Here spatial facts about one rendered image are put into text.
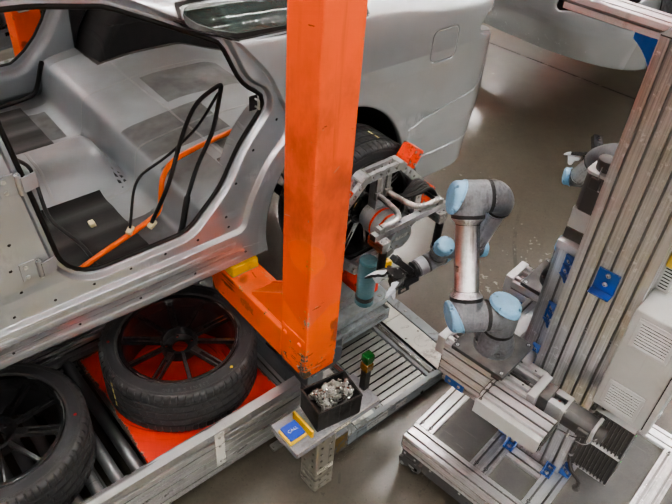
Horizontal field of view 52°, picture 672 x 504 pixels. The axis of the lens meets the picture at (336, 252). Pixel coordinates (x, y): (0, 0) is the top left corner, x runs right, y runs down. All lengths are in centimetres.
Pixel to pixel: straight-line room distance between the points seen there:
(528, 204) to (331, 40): 313
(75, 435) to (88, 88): 179
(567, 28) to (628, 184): 288
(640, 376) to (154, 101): 246
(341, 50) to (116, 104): 181
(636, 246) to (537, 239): 231
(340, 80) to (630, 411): 149
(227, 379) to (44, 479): 74
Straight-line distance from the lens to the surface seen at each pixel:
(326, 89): 199
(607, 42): 501
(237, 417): 285
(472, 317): 242
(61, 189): 329
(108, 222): 315
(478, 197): 235
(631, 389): 255
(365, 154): 289
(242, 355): 290
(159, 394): 281
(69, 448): 273
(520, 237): 454
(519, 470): 308
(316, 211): 221
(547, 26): 504
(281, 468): 317
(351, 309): 349
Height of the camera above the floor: 269
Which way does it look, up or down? 40 degrees down
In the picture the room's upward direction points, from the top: 5 degrees clockwise
